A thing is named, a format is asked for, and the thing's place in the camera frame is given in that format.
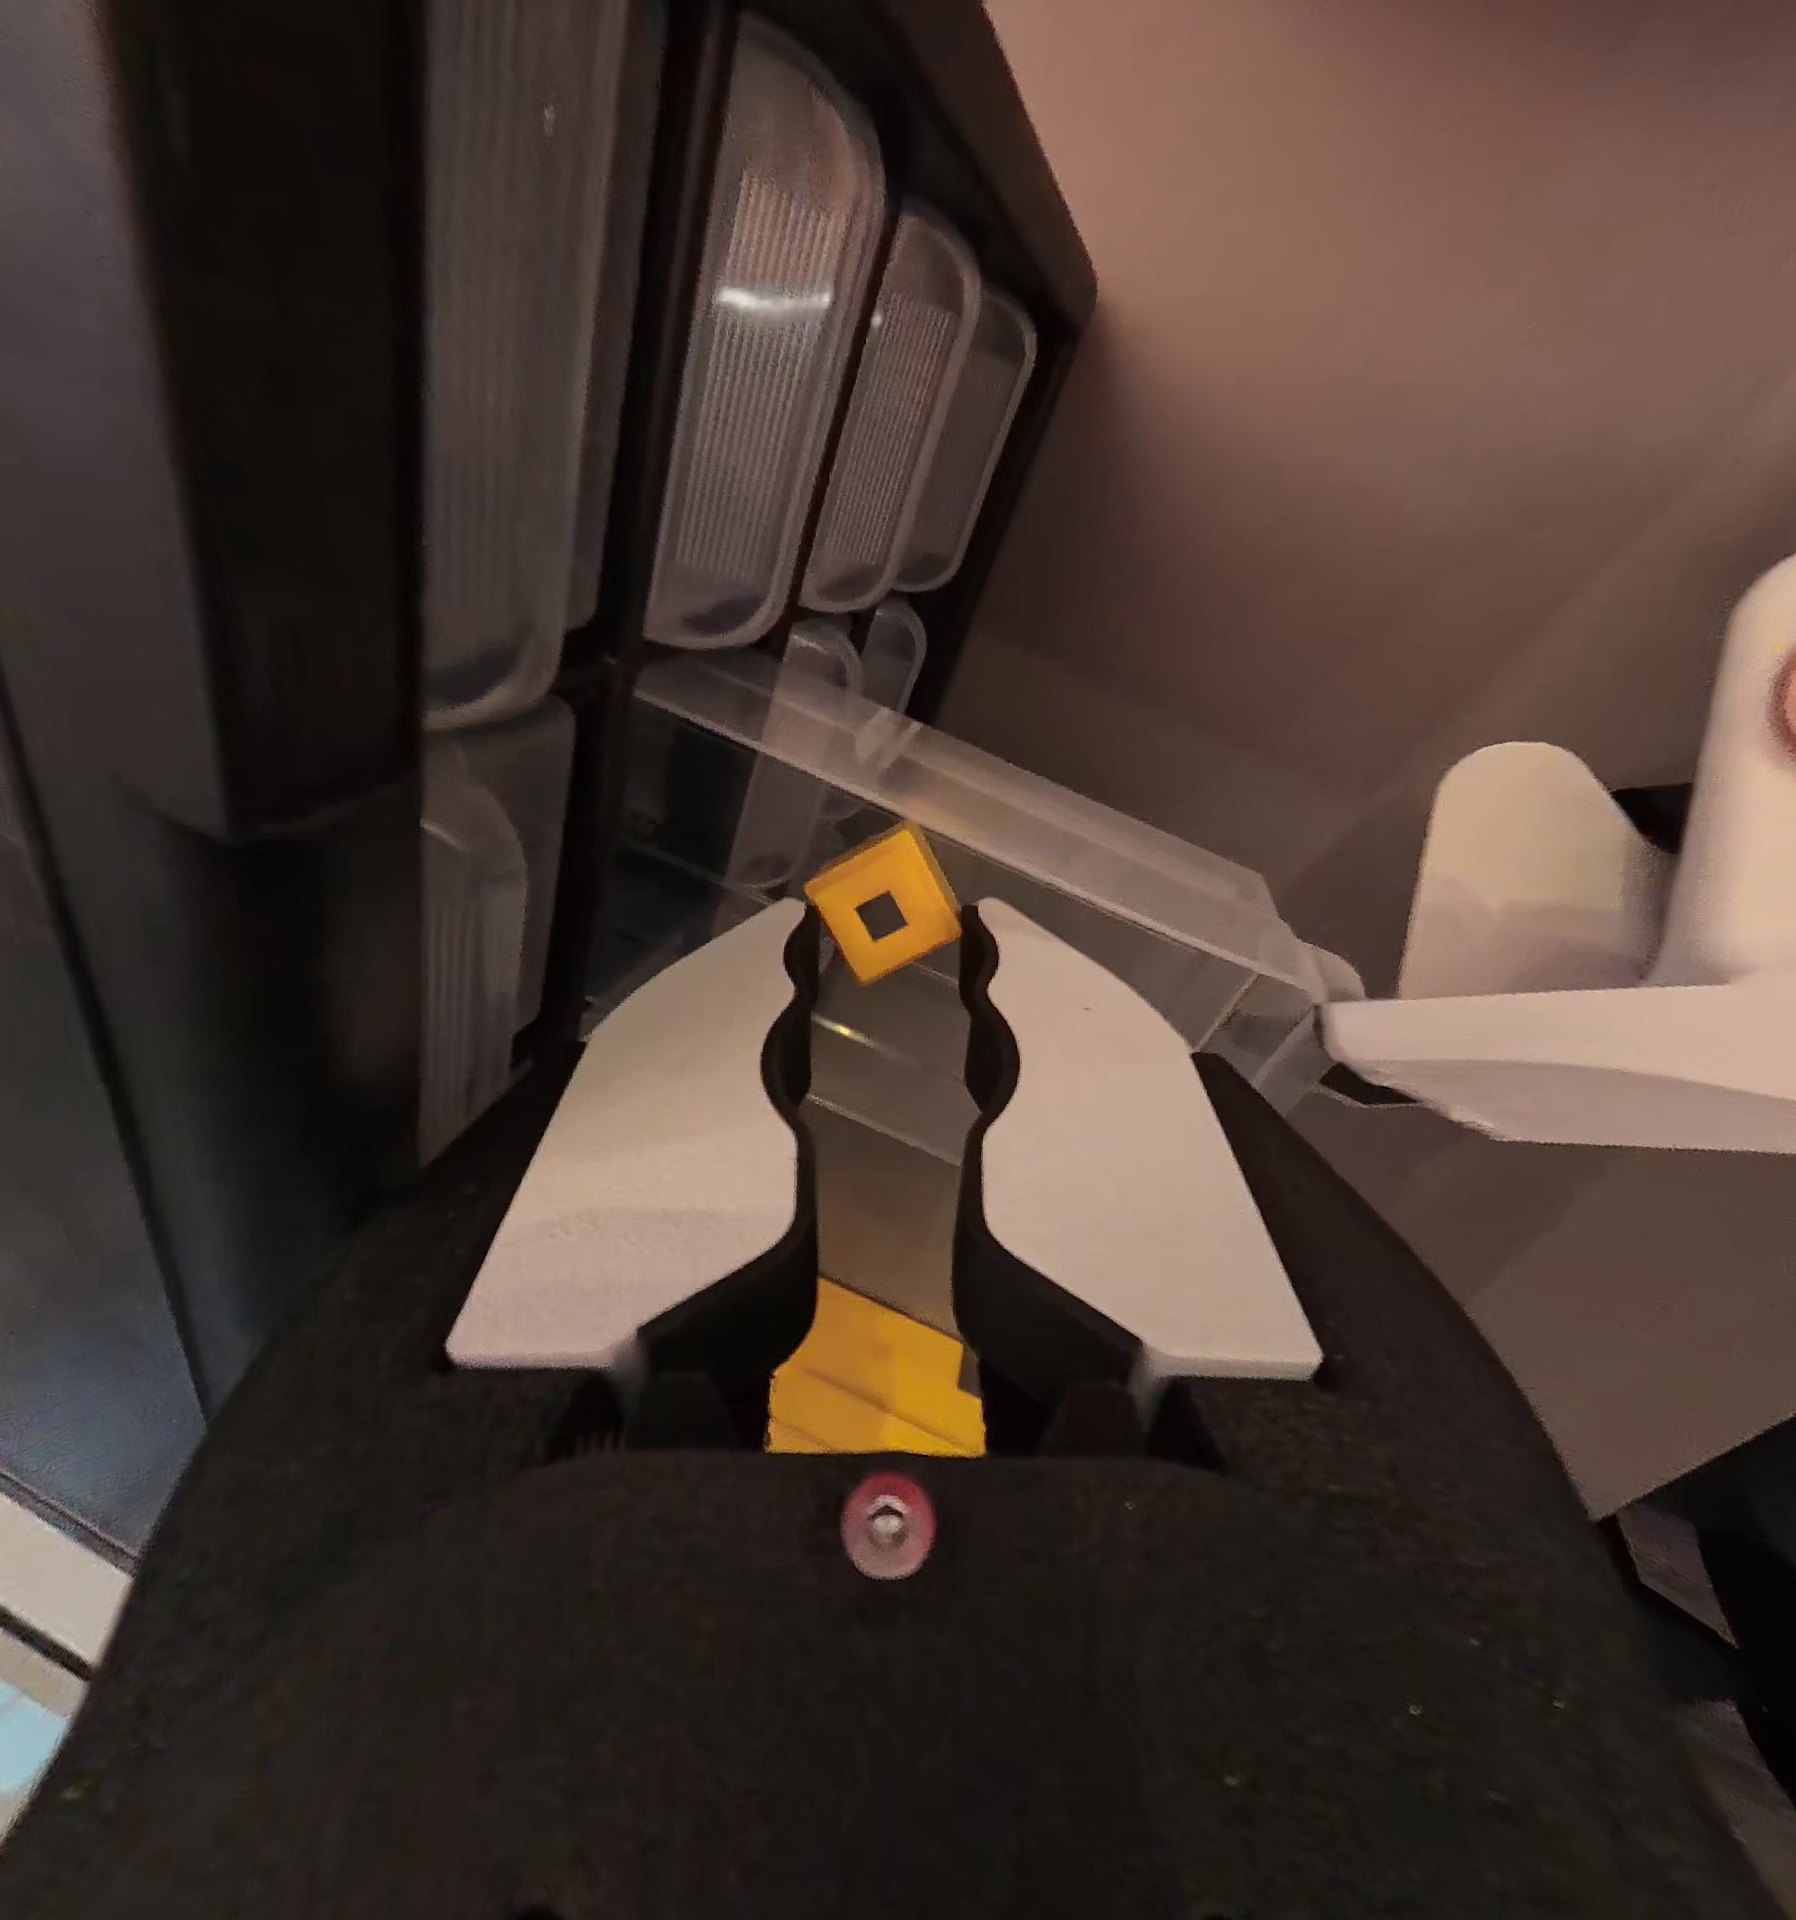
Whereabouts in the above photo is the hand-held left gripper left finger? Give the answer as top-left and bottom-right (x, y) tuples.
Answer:
(450, 901), (826, 1381)

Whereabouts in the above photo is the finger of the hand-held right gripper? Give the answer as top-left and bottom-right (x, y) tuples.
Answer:
(1403, 741), (1685, 1007)
(1321, 977), (1796, 1159)

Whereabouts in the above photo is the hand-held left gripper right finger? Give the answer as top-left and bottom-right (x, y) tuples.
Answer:
(958, 895), (1327, 1381)

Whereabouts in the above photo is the yellow plastic bin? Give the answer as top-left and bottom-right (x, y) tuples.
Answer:
(766, 1275), (993, 1461)

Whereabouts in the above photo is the orange cube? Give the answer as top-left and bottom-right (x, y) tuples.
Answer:
(801, 838), (962, 987)

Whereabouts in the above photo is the clear plastic drawer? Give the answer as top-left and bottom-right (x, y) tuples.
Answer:
(585, 614), (1366, 1261)

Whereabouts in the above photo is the black drawer cabinet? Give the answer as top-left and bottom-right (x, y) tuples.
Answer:
(0, 0), (1102, 1562)

